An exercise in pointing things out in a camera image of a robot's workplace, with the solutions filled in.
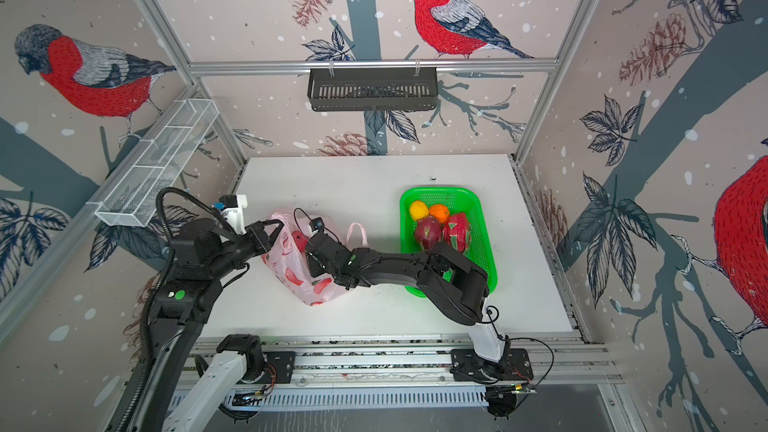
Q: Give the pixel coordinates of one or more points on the pink plastic bag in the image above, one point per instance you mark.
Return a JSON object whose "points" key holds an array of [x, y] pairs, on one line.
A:
{"points": [[291, 267]]}

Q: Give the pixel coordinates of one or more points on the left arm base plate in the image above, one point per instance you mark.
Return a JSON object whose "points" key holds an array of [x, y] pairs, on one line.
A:
{"points": [[279, 367]]}

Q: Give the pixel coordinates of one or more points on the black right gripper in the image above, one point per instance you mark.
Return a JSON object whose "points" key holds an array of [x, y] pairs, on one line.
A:
{"points": [[315, 261]]}

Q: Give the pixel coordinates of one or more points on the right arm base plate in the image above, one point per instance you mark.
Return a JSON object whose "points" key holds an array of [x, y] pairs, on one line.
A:
{"points": [[467, 366]]}

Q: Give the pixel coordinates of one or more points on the red apple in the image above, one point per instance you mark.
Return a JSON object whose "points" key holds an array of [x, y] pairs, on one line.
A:
{"points": [[300, 240]]}

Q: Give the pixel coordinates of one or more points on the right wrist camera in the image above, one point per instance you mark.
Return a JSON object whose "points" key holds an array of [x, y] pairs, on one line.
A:
{"points": [[317, 224]]}

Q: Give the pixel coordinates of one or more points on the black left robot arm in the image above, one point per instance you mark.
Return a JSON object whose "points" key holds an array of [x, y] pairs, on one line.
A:
{"points": [[202, 253]]}

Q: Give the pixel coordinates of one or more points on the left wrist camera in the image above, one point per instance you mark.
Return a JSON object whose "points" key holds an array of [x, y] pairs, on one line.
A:
{"points": [[231, 207]]}

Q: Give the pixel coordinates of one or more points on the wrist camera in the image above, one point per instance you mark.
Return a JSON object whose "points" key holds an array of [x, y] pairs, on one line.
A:
{"points": [[317, 224], [231, 207]]}

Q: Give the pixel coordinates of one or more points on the green plastic basket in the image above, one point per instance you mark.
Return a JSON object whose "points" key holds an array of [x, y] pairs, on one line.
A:
{"points": [[457, 200]]}

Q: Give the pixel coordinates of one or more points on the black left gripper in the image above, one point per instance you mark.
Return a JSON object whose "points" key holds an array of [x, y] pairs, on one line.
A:
{"points": [[259, 235]]}

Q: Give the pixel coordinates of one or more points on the orange tangerine fruit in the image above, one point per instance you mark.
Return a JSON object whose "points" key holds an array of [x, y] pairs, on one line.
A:
{"points": [[440, 212]]}

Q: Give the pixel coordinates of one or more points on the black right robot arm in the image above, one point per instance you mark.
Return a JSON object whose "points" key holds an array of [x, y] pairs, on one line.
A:
{"points": [[454, 284]]}

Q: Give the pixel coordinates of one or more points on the red dragon fruit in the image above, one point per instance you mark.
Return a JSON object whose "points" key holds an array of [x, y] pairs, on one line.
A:
{"points": [[457, 232]]}

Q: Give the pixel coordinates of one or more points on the black hanging wall basket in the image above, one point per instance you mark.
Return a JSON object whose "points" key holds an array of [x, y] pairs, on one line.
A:
{"points": [[373, 89]]}

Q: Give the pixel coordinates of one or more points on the yellow orange fruit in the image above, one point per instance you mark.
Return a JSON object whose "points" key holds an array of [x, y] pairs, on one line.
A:
{"points": [[418, 210]]}

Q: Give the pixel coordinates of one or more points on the white wire mesh shelf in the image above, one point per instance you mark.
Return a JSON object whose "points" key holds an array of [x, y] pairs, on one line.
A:
{"points": [[160, 162]]}

